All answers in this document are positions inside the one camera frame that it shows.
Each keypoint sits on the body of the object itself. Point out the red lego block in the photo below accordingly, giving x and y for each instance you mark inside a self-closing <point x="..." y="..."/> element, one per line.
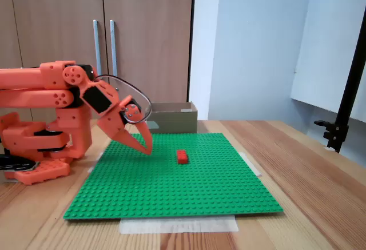
<point x="182" y="157"/>

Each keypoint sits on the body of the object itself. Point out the open cardboard box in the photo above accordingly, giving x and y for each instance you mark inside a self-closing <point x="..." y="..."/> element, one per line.
<point x="174" y="121"/>

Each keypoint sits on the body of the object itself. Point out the green lego baseplate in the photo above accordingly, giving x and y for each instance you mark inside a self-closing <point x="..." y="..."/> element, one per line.
<point x="177" y="187"/>

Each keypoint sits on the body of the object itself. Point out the masking tape strip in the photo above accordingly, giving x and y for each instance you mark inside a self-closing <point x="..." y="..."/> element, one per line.
<point x="251" y="165"/>
<point x="177" y="224"/>
<point x="94" y="164"/>

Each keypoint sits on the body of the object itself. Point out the brown wooden cabinet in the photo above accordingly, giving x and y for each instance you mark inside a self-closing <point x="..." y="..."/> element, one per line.
<point x="148" y="32"/>

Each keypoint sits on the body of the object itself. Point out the white wall panel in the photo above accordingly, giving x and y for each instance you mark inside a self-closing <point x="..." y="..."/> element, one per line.
<point x="328" y="47"/>

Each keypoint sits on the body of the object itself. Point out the black camera stand pole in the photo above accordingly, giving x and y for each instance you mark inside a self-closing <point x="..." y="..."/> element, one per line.
<point x="347" y="101"/>

